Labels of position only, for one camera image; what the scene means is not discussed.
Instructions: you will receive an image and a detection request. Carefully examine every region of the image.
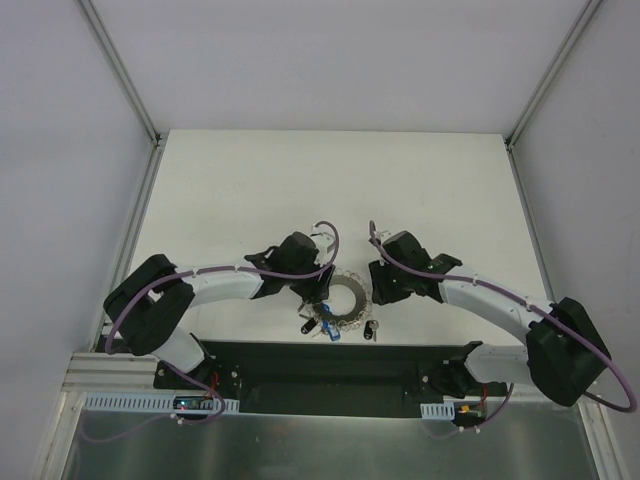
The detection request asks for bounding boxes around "metal disc keyring organizer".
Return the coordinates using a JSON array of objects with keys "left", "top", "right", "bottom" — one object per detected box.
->
[{"left": 310, "top": 269, "right": 372, "bottom": 334}]

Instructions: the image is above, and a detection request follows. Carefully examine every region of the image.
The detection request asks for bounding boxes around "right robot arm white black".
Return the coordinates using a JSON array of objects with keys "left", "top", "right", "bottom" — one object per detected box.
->
[{"left": 368, "top": 231, "right": 610, "bottom": 407}]

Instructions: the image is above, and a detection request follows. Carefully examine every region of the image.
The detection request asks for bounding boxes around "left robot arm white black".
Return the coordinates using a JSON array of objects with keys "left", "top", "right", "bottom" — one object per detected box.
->
[{"left": 103, "top": 222, "right": 339, "bottom": 389}]

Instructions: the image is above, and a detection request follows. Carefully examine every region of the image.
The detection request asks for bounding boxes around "blue key tag outer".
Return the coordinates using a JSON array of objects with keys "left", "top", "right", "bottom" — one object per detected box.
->
[{"left": 322, "top": 322, "right": 341, "bottom": 342}]

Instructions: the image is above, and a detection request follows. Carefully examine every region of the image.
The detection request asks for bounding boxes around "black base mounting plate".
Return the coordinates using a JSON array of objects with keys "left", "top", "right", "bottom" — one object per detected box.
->
[{"left": 94, "top": 337, "right": 506, "bottom": 416}]

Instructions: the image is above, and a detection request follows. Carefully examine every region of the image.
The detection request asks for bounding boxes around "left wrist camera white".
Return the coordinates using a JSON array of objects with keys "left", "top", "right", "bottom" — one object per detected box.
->
[{"left": 309, "top": 225, "right": 336, "bottom": 266}]

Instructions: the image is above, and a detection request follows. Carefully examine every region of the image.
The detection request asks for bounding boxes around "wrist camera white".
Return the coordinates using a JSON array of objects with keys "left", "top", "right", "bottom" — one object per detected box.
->
[
  {"left": 375, "top": 230, "right": 393, "bottom": 244},
  {"left": 309, "top": 225, "right": 336, "bottom": 266}
]

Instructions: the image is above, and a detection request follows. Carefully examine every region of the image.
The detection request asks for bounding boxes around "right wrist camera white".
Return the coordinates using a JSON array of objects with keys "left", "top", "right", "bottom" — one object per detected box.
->
[{"left": 375, "top": 230, "right": 393, "bottom": 244}]

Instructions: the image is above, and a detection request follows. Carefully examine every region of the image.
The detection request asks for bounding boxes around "black tag key on ring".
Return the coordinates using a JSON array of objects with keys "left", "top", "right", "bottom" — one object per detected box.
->
[{"left": 300, "top": 317, "right": 320, "bottom": 335}]

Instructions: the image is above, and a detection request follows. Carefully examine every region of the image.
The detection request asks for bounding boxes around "right slotted cable duct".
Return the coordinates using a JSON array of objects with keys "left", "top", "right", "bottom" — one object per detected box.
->
[{"left": 420, "top": 401, "right": 456, "bottom": 421}]

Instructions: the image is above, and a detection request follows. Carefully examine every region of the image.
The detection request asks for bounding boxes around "slotted cable duct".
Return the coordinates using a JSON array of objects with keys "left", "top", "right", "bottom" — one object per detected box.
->
[
  {"left": 420, "top": 401, "right": 456, "bottom": 421},
  {"left": 84, "top": 392, "right": 240, "bottom": 415}
]

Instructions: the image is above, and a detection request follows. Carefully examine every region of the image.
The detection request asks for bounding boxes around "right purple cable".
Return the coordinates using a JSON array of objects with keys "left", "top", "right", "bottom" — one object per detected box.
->
[{"left": 367, "top": 219, "right": 634, "bottom": 441}]

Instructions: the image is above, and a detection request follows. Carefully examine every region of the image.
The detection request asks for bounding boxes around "left slotted cable duct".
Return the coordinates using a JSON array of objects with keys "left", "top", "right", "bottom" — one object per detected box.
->
[{"left": 84, "top": 392, "right": 240, "bottom": 415}]

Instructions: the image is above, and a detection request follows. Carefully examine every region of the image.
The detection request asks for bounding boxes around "left aluminium frame post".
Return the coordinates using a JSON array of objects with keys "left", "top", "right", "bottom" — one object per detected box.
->
[{"left": 77, "top": 0, "right": 166, "bottom": 146}]

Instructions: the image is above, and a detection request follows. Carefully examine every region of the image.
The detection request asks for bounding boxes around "aluminium frame post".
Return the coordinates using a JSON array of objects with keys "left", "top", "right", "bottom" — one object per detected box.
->
[
  {"left": 77, "top": 0, "right": 166, "bottom": 146},
  {"left": 505, "top": 0, "right": 606, "bottom": 152}
]

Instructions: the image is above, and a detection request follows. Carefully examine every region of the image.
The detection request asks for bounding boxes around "right aluminium frame post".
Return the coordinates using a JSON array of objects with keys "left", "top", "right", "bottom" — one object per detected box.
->
[{"left": 505, "top": 0, "right": 606, "bottom": 152}]

